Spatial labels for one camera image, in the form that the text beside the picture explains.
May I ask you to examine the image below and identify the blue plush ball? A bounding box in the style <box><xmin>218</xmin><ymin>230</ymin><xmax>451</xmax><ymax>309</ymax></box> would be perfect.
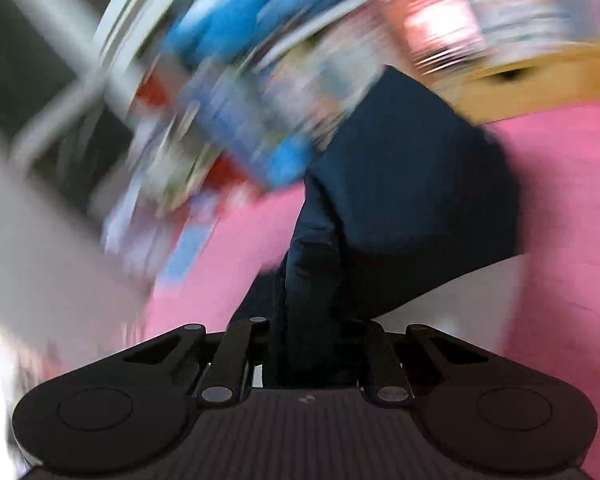
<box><xmin>264</xmin><ymin>133</ymin><xmax>316</xmax><ymax>188</ymax></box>

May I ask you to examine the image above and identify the wooden drawer box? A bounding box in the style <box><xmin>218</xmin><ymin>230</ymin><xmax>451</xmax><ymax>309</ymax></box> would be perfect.
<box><xmin>427</xmin><ymin>41</ymin><xmax>600</xmax><ymax>124</ymax></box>

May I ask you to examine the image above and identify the navy white track jacket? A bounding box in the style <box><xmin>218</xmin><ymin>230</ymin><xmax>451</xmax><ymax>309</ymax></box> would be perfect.
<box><xmin>235</xmin><ymin>66</ymin><xmax>520</xmax><ymax>389</ymax></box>

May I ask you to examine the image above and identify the blue plush toy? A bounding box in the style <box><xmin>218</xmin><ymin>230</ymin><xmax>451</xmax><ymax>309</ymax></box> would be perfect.
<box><xmin>161</xmin><ymin>0</ymin><xmax>341</xmax><ymax>65</ymax></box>

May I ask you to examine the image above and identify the pink patterned bed sheet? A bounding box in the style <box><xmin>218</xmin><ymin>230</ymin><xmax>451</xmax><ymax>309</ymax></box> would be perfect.
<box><xmin>142</xmin><ymin>103</ymin><xmax>600</xmax><ymax>479</ymax></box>

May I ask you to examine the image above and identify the row of children's books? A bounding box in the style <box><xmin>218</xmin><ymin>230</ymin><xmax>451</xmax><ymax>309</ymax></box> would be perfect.
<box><xmin>168</xmin><ymin>0</ymin><xmax>600</xmax><ymax>191</ymax></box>

